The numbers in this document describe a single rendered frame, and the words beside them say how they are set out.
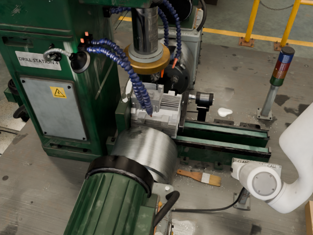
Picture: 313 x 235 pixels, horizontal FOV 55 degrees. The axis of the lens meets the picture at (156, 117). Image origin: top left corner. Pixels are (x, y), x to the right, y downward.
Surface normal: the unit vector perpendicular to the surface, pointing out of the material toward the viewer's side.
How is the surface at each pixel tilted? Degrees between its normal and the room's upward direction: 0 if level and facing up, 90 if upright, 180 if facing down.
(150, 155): 21
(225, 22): 0
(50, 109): 90
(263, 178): 38
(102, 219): 5
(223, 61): 0
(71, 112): 90
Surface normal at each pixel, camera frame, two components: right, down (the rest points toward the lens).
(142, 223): 0.00, -0.68
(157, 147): 0.46, -0.54
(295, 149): -0.65, 0.32
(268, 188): -0.11, -0.04
